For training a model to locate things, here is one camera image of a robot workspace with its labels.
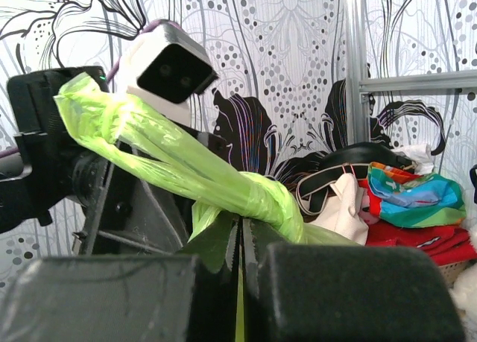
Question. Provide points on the red cloth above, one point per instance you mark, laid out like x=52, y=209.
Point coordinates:
x=444, y=244

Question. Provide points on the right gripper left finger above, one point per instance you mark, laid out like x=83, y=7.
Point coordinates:
x=189, y=296

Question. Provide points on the green trash bag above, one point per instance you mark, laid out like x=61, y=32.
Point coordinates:
x=132, y=135

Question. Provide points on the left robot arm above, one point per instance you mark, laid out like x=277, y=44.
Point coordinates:
x=39, y=172

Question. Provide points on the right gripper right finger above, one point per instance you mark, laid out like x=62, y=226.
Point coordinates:
x=354, y=293

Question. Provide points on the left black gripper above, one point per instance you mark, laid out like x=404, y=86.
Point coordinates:
x=127, y=215

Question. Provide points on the cream plush sheep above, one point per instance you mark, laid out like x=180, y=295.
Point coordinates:
x=463, y=292

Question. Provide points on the cream canvas tote bag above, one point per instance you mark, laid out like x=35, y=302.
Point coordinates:
x=332, y=199

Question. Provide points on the colorful patterned bag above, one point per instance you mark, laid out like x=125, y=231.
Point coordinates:
x=408, y=200

